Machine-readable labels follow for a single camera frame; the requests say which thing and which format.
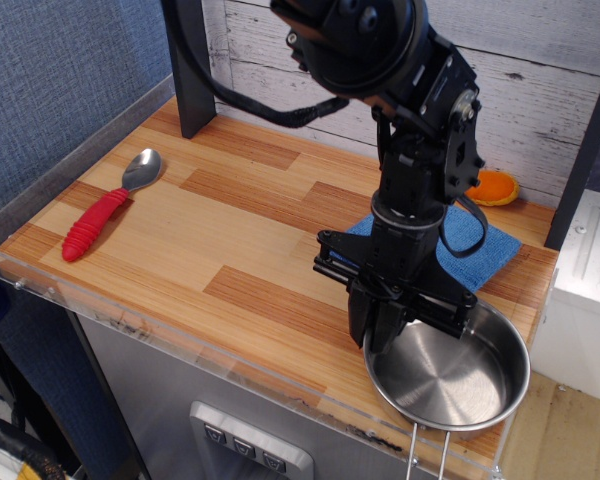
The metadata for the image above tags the silver control panel with buttons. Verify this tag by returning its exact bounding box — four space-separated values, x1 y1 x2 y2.
189 400 315 479

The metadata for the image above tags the blue folded cloth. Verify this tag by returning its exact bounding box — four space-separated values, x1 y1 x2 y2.
320 206 521 303

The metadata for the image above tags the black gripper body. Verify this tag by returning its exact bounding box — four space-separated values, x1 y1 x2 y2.
314 199 477 338

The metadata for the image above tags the stainless steel pot with handle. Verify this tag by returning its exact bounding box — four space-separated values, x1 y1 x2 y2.
362 301 531 478

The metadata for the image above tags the dark grey right post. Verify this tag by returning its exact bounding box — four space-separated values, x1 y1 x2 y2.
544 0 600 250

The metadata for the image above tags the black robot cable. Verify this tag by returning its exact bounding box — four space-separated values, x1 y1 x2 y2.
162 0 351 130

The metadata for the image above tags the red handled metal spoon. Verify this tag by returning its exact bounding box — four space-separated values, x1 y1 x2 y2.
61 148 163 262

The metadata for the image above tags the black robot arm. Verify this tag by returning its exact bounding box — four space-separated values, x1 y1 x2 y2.
270 1 483 354

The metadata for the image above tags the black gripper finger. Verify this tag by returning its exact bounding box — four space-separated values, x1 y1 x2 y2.
369 301 411 354
348 287 378 348

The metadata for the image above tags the clear acrylic edge guard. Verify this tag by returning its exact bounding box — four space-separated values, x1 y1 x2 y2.
0 243 511 480

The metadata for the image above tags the orange plush fish toy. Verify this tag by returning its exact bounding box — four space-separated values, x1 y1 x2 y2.
466 170 520 206

